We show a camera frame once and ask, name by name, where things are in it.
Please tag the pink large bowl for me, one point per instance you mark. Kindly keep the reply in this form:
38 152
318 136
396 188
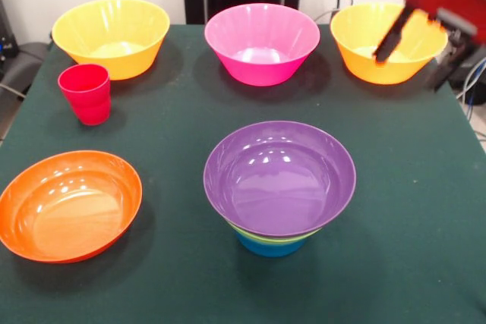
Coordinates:
262 66

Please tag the purple bowl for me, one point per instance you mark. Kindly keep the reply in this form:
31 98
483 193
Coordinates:
273 183

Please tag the blue bowl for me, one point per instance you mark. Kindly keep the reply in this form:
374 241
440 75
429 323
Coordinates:
269 249

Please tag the large green bowl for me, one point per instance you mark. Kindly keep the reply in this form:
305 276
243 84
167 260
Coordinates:
247 234

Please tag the yellow-orange large bowl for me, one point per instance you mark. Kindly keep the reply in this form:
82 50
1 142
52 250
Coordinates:
114 62
360 62

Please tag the red cup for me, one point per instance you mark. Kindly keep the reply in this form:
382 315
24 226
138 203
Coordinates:
89 104

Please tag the dark green tablecloth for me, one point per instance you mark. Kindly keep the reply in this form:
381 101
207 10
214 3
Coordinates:
171 293

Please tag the orange shallow bowl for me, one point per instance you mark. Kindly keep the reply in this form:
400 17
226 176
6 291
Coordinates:
68 210

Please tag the grey office chair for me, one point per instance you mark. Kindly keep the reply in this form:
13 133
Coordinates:
26 66

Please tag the black computer equipment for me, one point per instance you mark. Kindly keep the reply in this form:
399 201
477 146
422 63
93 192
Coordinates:
7 35

